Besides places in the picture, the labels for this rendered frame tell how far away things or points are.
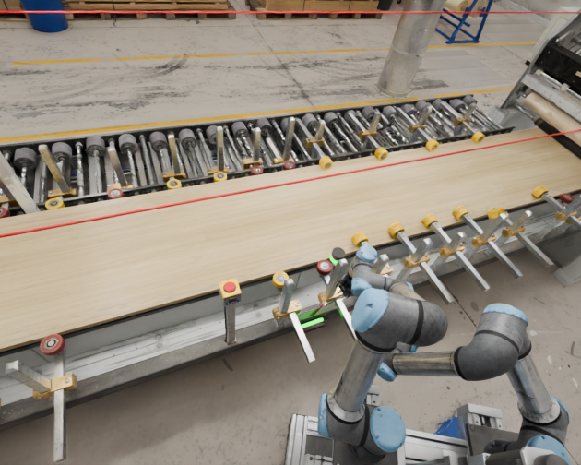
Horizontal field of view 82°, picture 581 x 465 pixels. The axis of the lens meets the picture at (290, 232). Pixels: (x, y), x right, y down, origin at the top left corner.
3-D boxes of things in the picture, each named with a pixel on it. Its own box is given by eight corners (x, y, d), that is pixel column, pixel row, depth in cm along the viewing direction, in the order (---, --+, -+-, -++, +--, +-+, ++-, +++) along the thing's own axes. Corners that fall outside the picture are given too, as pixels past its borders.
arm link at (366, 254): (358, 257, 124) (360, 241, 129) (349, 273, 132) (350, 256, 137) (378, 263, 123) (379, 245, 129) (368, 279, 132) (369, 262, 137)
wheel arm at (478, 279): (487, 290, 176) (491, 286, 173) (482, 292, 175) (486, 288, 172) (431, 220, 203) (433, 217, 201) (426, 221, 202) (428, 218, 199)
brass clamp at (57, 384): (77, 389, 135) (72, 386, 131) (38, 402, 131) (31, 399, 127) (76, 375, 139) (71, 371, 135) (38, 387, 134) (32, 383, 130)
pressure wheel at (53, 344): (46, 356, 141) (33, 346, 132) (63, 339, 146) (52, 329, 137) (61, 365, 139) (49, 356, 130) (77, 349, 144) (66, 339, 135)
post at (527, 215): (485, 260, 227) (534, 213, 190) (481, 261, 226) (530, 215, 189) (482, 256, 229) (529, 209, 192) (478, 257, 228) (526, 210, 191)
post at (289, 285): (282, 328, 177) (295, 283, 140) (276, 330, 176) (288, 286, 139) (279, 323, 179) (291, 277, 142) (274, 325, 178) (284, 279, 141)
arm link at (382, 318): (358, 456, 101) (428, 319, 77) (311, 443, 101) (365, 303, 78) (357, 420, 112) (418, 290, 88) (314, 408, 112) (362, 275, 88)
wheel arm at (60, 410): (67, 459, 121) (63, 458, 118) (56, 463, 120) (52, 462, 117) (66, 347, 145) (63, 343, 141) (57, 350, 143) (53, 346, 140)
